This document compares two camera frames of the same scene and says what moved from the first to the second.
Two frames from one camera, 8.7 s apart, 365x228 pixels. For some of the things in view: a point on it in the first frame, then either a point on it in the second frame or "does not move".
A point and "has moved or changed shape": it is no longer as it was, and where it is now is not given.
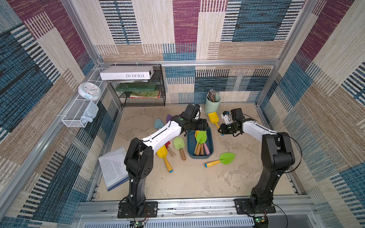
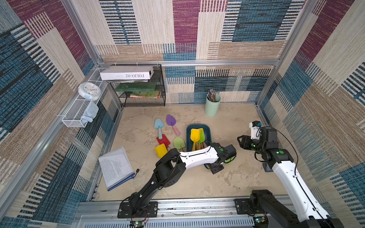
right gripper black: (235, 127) → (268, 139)
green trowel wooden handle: (202, 149) has moved or changed shape
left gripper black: (202, 124) → (216, 170)
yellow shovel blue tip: (214, 118) → (195, 135)
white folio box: (126, 72) does not move
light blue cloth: (90, 112) does not move
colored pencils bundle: (211, 95) does not move
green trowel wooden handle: (179, 143) does not move
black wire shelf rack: (141, 93) does not move
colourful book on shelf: (146, 94) does not move
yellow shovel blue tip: (162, 153) does not move
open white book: (114, 166) does not move
